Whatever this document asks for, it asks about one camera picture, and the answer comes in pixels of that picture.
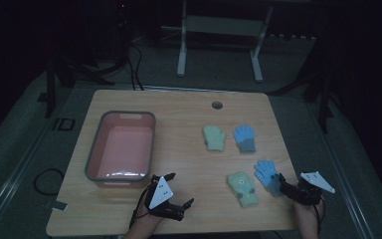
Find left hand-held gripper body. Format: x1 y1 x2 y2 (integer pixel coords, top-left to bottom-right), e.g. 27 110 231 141
143 175 186 222

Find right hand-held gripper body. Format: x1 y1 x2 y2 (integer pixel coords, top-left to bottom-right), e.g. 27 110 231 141
289 171 336 207

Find blue glove with grey cuff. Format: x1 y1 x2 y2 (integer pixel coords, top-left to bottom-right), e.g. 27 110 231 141
232 124 257 154
254 159 284 198

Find person's right hand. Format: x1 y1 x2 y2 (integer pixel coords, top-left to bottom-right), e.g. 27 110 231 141
292 196 325 223

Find person's left hand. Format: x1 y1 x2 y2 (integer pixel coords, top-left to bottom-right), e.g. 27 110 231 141
131 202 167 231

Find green mitten with blue patches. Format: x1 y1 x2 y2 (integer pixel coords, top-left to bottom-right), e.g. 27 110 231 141
226 170 261 208

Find pink basin with grey rim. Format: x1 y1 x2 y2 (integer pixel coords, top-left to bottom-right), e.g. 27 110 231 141
85 110 157 189

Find plain light green mitten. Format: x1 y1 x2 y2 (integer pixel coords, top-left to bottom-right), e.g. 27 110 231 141
202 124 228 152

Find black metal stand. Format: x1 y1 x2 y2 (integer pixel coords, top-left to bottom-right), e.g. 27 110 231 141
268 36 335 134
37 49 117 120

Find grey tape piece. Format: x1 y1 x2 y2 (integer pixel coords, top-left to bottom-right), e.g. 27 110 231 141
42 199 70 212

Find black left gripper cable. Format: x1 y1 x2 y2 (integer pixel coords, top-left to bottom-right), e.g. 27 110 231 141
128 184 153 229

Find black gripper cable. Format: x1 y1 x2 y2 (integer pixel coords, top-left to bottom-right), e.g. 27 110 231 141
128 184 153 229
315 197 326 235

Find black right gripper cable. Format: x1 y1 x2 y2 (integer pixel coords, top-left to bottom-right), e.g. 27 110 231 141
315 197 326 235

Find black hanging cables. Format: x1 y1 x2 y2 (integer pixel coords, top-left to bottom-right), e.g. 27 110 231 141
125 44 145 92

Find black cable loop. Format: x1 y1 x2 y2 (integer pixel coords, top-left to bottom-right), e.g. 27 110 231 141
33 167 66 196

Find white metal desk frame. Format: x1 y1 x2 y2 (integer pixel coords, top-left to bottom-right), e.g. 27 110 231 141
176 0 275 84

